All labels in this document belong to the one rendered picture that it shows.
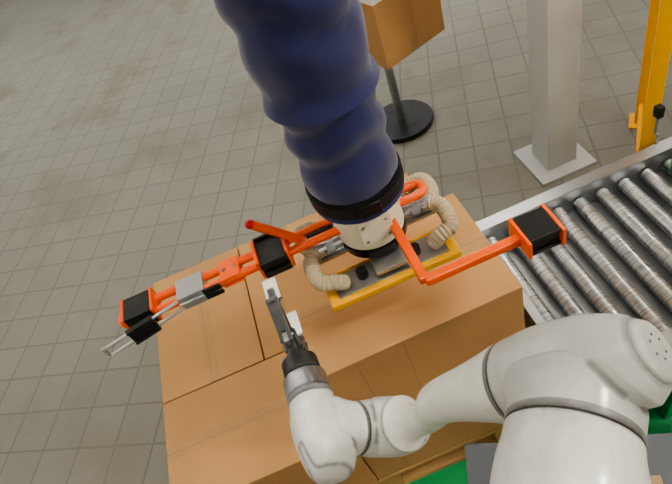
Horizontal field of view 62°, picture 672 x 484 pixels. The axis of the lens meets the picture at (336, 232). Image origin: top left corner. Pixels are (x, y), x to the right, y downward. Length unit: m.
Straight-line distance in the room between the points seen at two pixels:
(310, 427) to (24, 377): 2.65
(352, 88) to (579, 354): 0.62
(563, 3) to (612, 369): 2.11
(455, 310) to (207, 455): 0.97
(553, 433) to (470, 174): 2.64
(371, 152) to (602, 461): 0.75
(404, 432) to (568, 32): 1.98
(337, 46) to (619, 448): 0.71
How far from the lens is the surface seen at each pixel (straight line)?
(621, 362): 0.59
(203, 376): 2.14
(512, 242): 1.22
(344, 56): 0.98
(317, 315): 1.57
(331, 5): 0.95
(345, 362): 1.47
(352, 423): 1.06
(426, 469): 2.30
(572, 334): 0.62
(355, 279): 1.37
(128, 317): 1.42
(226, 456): 1.96
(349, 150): 1.09
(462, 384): 0.73
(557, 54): 2.68
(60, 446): 3.13
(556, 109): 2.86
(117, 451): 2.92
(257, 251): 1.36
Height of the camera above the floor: 2.19
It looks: 46 degrees down
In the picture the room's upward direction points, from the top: 24 degrees counter-clockwise
